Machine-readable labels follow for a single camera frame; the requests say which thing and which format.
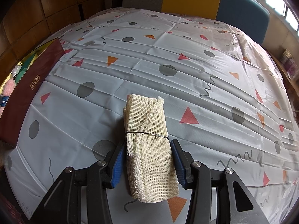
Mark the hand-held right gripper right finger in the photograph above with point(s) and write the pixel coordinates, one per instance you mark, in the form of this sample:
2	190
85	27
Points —
179	165

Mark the red gift box gold interior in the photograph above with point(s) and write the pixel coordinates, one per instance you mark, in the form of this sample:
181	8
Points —
30	86

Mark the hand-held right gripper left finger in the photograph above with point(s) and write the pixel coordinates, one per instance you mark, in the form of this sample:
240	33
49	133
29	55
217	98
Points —
116	165

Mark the wooden side table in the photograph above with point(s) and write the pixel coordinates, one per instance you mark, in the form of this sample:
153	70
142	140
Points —
283	74

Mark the green silicone lid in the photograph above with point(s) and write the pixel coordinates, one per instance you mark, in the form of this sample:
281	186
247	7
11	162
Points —
23	74

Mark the cream mesh cloth roll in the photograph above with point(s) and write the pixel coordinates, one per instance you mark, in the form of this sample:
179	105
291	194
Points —
149	156

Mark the green and yellow sponge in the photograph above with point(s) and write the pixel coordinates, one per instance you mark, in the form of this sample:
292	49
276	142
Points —
31	59

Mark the pink towel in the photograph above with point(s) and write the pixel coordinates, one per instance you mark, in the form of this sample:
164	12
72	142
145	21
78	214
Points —
8	86

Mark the wooden wardrobe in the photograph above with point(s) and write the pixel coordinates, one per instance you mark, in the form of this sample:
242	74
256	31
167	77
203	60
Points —
46	4

